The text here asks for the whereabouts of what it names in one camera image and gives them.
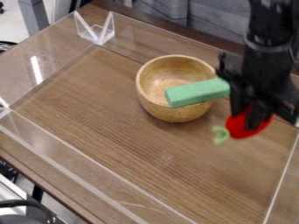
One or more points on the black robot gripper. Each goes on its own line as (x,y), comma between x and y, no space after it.
(261,83)

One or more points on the black metal table bracket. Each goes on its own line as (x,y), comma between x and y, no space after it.
(42,212)

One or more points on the clear acrylic tray walls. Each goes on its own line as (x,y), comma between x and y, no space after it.
(122,168)

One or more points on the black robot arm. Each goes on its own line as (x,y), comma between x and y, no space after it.
(274,25)

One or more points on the clear acrylic corner bracket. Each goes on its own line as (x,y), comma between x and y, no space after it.
(97,34)

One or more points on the green rectangular block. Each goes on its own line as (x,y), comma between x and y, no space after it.
(197,92)

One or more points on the red plush fruit green stem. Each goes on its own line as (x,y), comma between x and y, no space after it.
(234,129)

